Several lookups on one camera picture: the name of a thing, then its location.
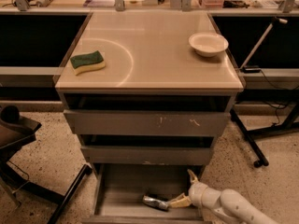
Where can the black stand left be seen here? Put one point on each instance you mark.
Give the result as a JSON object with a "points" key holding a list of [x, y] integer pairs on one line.
{"points": [[52, 161]]}

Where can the grey drawer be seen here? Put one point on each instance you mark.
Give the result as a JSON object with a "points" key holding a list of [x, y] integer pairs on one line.
{"points": [[148, 150], [148, 115], [121, 188]]}

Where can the silver redbull can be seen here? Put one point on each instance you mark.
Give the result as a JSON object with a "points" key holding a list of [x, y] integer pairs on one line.
{"points": [[155, 203]]}

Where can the grey drawer cabinet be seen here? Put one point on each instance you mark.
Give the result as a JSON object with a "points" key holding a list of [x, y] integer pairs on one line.
{"points": [[147, 52]]}

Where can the black wheeled stand right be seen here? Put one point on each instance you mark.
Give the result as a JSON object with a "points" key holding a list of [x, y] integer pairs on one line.
{"points": [[286, 112]]}

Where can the white pole with black base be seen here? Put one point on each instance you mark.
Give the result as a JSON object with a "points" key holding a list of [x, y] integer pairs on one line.
{"points": [[243, 66]]}

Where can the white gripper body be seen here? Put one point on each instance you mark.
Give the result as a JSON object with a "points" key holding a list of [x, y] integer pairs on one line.
{"points": [[197, 192]]}

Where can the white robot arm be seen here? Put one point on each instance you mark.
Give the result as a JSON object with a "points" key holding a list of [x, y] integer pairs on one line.
{"points": [[228, 205]]}

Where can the green yellow sponge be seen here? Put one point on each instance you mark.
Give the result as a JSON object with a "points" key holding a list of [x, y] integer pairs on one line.
{"points": [[87, 62]]}

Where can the white bowl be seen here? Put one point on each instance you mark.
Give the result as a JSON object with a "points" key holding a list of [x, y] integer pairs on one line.
{"points": [[208, 44]]}

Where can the top grey drawer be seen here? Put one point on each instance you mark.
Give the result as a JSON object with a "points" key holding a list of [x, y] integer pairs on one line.
{"points": [[148, 115]]}

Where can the middle grey drawer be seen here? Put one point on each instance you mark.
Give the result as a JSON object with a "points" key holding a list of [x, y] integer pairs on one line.
{"points": [[148, 150]]}

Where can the bottom grey drawer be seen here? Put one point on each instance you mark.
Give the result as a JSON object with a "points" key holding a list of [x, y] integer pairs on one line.
{"points": [[121, 188]]}

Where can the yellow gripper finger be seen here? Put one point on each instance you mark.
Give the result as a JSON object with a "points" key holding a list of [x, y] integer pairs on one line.
{"points": [[180, 201], [193, 176]]}

